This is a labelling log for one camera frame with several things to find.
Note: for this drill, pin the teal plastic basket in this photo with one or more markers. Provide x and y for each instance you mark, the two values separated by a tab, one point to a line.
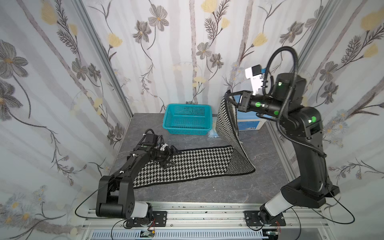
183	119

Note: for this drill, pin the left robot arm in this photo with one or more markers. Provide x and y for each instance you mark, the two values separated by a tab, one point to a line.
116	199

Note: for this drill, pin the white box with blue lid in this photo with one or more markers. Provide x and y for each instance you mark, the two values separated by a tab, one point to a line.
249	121

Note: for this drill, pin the bag of blue masks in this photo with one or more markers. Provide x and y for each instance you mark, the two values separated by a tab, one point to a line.
213	134

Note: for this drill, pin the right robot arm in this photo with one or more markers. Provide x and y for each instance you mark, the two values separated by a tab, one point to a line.
303	127

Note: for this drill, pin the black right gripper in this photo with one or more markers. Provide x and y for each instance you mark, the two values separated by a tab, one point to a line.
244	101

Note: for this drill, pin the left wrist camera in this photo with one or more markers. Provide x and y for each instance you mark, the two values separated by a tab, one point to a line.
157	141

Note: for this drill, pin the black white knitted scarf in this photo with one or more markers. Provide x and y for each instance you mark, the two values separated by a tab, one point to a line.
204	163

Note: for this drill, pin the aluminium rail frame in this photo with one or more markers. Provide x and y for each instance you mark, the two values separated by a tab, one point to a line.
205	204

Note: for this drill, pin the white slotted cable duct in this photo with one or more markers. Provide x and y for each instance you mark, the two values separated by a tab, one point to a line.
236	234

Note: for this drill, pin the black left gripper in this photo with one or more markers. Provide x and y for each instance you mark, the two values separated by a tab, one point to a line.
165	155

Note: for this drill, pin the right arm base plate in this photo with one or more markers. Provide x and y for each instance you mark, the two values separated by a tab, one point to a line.
262	218

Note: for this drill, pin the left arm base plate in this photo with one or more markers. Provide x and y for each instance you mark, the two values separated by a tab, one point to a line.
157	219

